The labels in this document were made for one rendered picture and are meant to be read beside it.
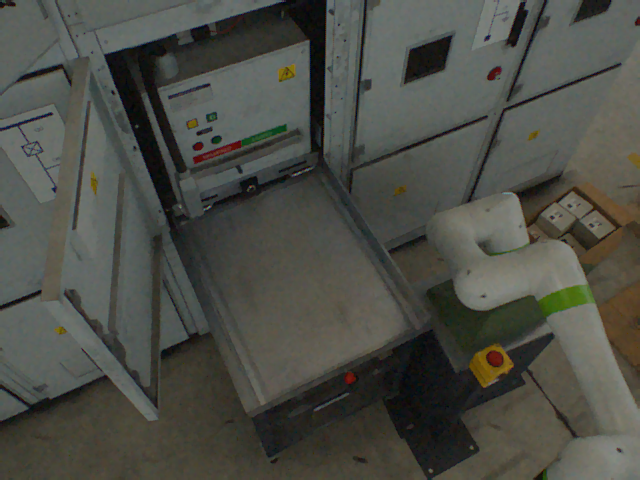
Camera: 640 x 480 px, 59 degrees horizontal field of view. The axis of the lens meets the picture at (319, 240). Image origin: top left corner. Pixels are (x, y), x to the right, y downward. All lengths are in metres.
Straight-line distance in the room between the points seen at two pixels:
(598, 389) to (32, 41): 1.36
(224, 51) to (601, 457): 1.33
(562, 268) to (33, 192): 1.33
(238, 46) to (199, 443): 1.60
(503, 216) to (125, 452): 1.77
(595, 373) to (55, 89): 1.34
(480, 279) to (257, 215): 0.88
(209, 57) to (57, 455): 1.76
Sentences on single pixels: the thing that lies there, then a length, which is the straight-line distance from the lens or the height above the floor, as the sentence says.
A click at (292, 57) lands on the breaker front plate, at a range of 1.71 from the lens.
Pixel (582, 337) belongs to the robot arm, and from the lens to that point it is 1.37.
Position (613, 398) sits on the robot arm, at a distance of 1.36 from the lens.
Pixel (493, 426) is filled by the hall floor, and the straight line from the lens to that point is 2.63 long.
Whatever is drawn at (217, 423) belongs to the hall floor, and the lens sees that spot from 2.56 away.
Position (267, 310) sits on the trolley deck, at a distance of 1.78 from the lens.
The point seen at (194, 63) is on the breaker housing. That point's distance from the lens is 1.66.
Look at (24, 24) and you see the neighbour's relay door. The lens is 1.32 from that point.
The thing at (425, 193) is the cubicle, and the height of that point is 0.44.
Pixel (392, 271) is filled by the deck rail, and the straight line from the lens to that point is 1.82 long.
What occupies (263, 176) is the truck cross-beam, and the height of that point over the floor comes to 0.90.
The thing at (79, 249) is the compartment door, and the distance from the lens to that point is 1.23.
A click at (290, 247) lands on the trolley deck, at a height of 0.85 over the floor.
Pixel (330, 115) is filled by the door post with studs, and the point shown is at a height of 1.11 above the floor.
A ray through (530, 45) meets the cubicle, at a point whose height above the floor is 1.11.
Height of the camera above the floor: 2.44
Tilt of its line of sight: 57 degrees down
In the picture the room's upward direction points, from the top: 1 degrees clockwise
